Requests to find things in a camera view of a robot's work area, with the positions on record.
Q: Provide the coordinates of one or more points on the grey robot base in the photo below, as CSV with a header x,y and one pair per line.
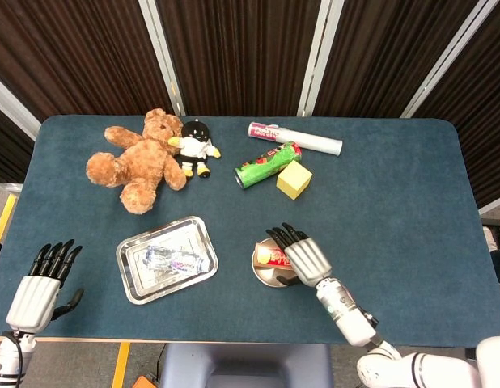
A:
x,y
246,363

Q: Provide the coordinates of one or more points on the orange object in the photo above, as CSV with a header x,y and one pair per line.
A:
x,y
144,383

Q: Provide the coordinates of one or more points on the black white plush doll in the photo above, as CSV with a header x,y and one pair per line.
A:
x,y
191,147

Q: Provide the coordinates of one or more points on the teal felt table cover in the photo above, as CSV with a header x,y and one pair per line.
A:
x,y
395,202

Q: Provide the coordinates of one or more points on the brown teddy bear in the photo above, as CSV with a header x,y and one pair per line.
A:
x,y
141,161

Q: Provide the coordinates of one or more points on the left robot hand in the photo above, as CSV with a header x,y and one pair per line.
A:
x,y
31,303

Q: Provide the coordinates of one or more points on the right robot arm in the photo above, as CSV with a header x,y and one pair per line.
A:
x,y
351,315

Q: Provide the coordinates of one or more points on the yellow foam cube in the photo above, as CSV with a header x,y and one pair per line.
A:
x,y
294,180

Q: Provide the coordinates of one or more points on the brown drink bottle red label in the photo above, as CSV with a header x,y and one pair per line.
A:
x,y
270,256

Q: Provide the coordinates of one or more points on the rectangular steel tray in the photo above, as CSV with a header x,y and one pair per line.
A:
x,y
169,291

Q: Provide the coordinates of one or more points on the white partition post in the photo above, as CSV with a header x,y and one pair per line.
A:
x,y
11,105
448,60
316,56
163,56

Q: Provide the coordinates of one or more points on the round steel plate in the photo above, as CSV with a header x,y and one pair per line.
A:
x,y
266,277

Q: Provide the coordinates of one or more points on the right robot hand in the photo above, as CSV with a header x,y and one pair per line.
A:
x,y
308,258

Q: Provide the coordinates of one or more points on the clear water bottle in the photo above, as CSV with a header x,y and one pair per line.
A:
x,y
173,260

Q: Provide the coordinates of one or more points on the green chips can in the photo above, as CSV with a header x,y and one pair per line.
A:
x,y
266,163

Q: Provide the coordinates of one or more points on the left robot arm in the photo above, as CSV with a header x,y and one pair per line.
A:
x,y
7,359

